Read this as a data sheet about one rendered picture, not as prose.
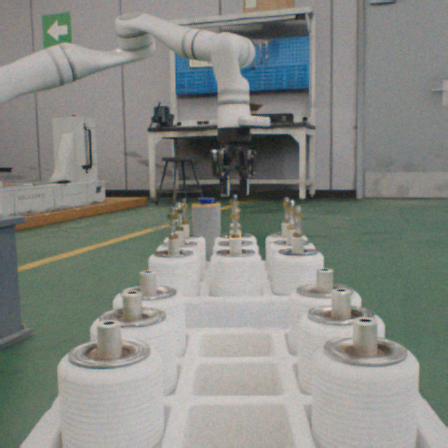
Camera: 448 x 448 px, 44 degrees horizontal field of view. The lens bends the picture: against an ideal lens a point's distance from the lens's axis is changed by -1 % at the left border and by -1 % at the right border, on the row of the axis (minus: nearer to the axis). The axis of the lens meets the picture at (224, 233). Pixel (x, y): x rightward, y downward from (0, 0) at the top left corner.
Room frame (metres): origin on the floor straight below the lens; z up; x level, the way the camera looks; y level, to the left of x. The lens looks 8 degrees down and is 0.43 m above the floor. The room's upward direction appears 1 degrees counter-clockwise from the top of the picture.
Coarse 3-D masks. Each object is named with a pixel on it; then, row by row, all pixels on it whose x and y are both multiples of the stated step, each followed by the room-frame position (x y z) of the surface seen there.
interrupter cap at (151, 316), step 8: (112, 312) 0.63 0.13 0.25; (120, 312) 0.63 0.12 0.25; (144, 312) 0.64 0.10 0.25; (152, 312) 0.63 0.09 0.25; (160, 312) 0.63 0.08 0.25; (104, 320) 0.60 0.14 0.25; (120, 320) 0.61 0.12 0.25; (144, 320) 0.60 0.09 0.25; (152, 320) 0.60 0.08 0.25; (160, 320) 0.60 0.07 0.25; (128, 328) 0.58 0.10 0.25
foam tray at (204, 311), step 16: (208, 272) 1.22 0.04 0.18; (208, 288) 1.06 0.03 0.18; (272, 288) 1.09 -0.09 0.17; (192, 304) 0.97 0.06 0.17; (208, 304) 0.97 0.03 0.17; (224, 304) 0.97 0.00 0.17; (240, 304) 0.97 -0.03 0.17; (256, 304) 0.97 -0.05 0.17; (272, 304) 0.97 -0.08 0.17; (288, 304) 0.97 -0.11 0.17; (192, 320) 0.97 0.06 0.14; (208, 320) 0.97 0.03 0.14; (224, 320) 0.97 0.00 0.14; (240, 320) 0.97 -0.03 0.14; (256, 320) 0.97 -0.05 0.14; (272, 320) 0.97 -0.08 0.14
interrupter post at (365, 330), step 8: (360, 320) 0.50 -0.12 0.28; (368, 320) 0.50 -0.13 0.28; (360, 328) 0.49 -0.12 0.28; (368, 328) 0.48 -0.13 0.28; (376, 328) 0.49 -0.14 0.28; (360, 336) 0.49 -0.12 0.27; (368, 336) 0.48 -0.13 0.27; (376, 336) 0.49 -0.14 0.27; (360, 344) 0.49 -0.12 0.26; (368, 344) 0.48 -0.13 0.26; (376, 344) 0.49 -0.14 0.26; (360, 352) 0.49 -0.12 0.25; (368, 352) 0.48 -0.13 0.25; (376, 352) 0.49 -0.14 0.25
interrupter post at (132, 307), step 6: (126, 294) 0.61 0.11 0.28; (132, 294) 0.61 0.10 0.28; (138, 294) 0.61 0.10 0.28; (126, 300) 0.61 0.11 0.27; (132, 300) 0.61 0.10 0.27; (138, 300) 0.61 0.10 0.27; (126, 306) 0.61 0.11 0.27; (132, 306) 0.61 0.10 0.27; (138, 306) 0.61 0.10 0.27; (126, 312) 0.61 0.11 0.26; (132, 312) 0.61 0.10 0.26; (138, 312) 0.61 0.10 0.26; (126, 318) 0.61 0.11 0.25; (132, 318) 0.61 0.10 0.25; (138, 318) 0.61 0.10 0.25
